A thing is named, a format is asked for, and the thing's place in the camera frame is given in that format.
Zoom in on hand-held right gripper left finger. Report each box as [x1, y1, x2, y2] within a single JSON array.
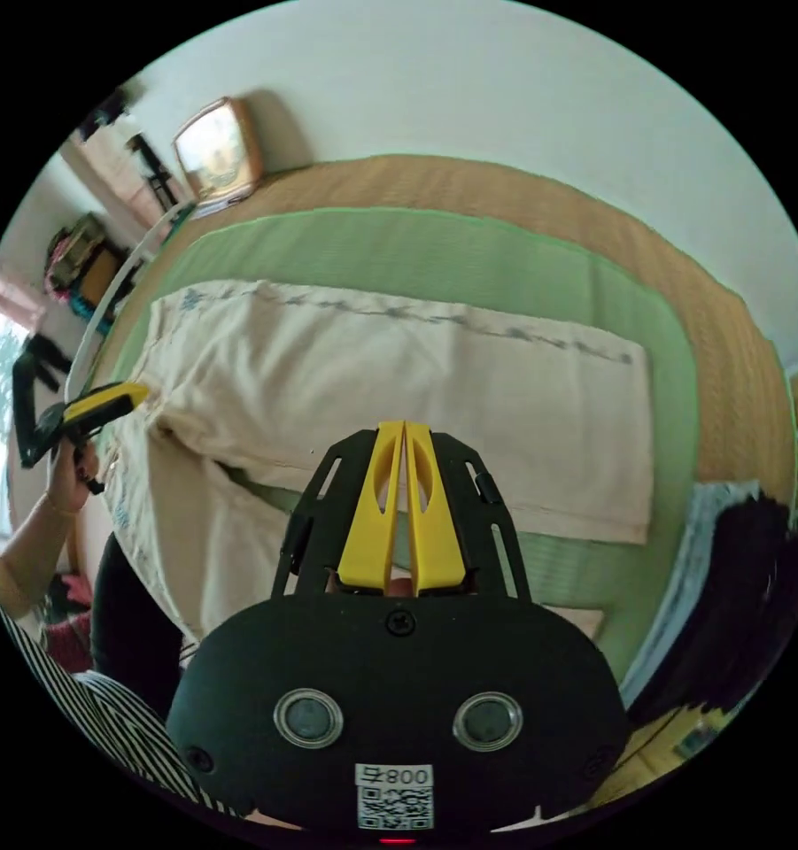
[[337, 421, 406, 592]]

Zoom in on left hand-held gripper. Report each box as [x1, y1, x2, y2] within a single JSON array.
[[12, 335, 150, 498]]

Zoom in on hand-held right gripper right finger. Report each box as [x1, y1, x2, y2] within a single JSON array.
[[405, 421, 471, 594]]

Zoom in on beige pants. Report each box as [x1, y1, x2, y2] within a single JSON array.
[[96, 278, 654, 665]]

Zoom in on person's left forearm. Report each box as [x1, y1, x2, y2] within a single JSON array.
[[0, 492, 75, 620]]

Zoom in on person's left hand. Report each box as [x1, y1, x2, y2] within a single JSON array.
[[44, 440, 102, 514]]

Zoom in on shelf with clutter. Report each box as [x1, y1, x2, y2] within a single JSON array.
[[42, 212, 137, 321]]

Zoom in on green mat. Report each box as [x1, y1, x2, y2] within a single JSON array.
[[96, 206, 702, 685]]

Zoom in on person's body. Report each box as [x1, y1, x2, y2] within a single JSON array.
[[0, 530, 257, 819]]

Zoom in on wooden framed mirror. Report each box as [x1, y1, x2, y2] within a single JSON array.
[[171, 96, 265, 208]]

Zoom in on pile of clothes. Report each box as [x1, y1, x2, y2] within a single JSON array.
[[618, 481, 798, 731]]

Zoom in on bed with woven mat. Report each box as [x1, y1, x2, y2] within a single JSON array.
[[73, 153, 798, 692]]

